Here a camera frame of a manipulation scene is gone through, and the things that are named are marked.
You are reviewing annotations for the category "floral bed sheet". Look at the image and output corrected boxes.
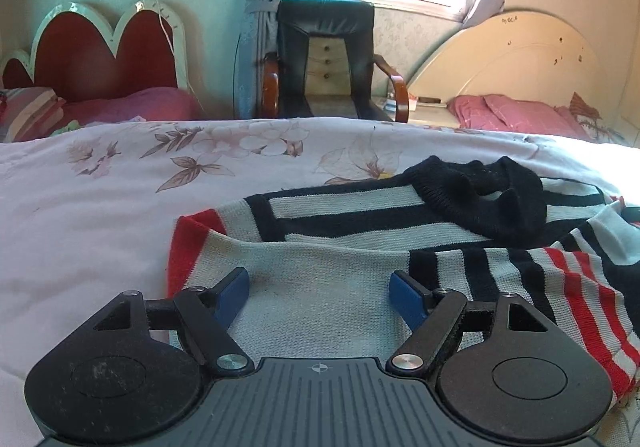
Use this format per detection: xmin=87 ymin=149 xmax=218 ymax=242
xmin=0 ymin=119 xmax=640 ymax=447

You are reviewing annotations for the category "patterned brown pillow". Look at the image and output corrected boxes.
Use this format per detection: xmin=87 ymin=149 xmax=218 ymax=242
xmin=569 ymin=92 xmax=627 ymax=144

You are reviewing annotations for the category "black leather armchair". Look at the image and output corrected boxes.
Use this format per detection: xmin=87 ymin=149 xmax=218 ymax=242
xmin=260 ymin=0 xmax=411 ymax=124

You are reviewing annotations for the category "striped knit sweater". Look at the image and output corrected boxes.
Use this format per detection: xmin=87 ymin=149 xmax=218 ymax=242
xmin=166 ymin=156 xmax=640 ymax=400

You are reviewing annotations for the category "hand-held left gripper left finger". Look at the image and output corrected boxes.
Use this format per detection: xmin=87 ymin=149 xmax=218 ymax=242
xmin=87 ymin=267 xmax=253 ymax=375

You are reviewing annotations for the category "red heart-shaped headboard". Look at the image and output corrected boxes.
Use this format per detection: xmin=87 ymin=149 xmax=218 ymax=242
xmin=0 ymin=2 xmax=189 ymax=102

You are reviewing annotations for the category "dark pink bedding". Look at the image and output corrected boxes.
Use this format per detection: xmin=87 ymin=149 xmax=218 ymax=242
xmin=61 ymin=87 xmax=205 ymax=126

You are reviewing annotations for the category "striped pillow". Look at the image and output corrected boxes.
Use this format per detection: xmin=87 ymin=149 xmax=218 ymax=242
xmin=0 ymin=87 xmax=67 ymax=142

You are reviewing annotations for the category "pink pillow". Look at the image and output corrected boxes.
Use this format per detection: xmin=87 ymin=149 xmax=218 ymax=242
xmin=446 ymin=94 xmax=592 ymax=138

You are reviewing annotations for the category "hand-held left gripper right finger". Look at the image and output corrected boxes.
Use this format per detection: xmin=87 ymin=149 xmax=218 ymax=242
xmin=389 ymin=271 xmax=556 ymax=374

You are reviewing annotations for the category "cream arched headboard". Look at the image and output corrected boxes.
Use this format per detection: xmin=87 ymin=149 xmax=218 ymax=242
xmin=407 ymin=9 xmax=630 ymax=140

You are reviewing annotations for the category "white cord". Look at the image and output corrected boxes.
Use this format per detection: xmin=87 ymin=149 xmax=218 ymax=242
xmin=154 ymin=0 xmax=202 ymax=104

